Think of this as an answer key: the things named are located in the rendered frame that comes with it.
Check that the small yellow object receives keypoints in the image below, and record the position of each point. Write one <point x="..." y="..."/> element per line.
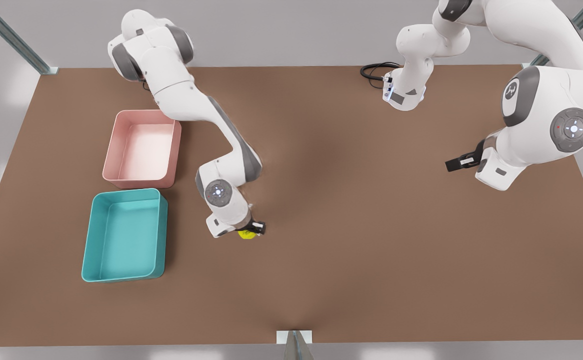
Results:
<point x="246" y="233"/>

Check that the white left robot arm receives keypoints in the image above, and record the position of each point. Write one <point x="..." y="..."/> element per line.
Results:
<point x="546" y="105"/>

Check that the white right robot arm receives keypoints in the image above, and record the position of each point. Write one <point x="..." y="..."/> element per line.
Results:
<point x="181" y="95"/>

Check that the teal rectangular tray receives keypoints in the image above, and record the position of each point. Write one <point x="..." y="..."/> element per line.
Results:
<point x="125" y="235"/>

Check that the pink rectangular tray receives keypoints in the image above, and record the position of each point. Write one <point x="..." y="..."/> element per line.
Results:
<point x="143" y="149"/>

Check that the silver frame post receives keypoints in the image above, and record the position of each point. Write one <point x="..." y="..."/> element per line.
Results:
<point x="561" y="37"/>
<point x="11" y="37"/>
<point x="295" y="345"/>

